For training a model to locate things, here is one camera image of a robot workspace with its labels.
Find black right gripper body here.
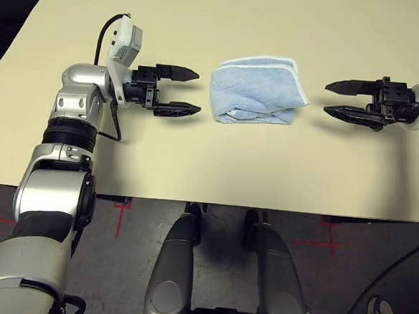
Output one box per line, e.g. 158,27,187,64
364,75,419,135

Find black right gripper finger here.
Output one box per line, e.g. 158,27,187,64
323,77,384,100
321,103,386,133

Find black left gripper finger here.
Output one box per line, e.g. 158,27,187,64
154,64,202,85
154,100,202,120

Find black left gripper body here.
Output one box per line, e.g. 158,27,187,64
121,63,163,111

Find light blue terry towel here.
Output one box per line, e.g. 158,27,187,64
207,51,314,129

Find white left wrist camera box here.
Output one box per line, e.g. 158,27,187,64
103,13,145,109

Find black left camera cable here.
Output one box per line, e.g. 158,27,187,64
89,11,131,143

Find black camera cable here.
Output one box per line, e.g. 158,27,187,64
89,11,131,143
340,227,419,314

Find black right camera cable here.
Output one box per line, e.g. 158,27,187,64
340,227,419,314

